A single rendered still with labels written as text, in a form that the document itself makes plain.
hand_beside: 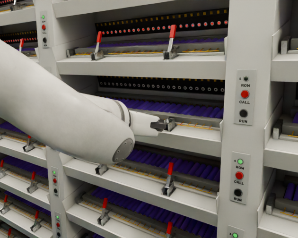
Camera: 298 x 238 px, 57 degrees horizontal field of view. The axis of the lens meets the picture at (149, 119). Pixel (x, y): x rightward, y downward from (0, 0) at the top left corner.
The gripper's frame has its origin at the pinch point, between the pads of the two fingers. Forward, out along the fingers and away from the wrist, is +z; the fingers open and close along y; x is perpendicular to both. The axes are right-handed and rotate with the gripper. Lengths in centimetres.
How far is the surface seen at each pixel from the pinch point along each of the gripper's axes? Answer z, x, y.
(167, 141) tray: 6.6, -4.2, 0.6
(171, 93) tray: 20.2, 10.5, -8.1
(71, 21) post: 5, 33, -45
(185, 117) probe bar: 9.0, 2.9, 3.8
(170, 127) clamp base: 6.4, -0.4, 1.0
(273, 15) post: -1.2, 25.1, 25.1
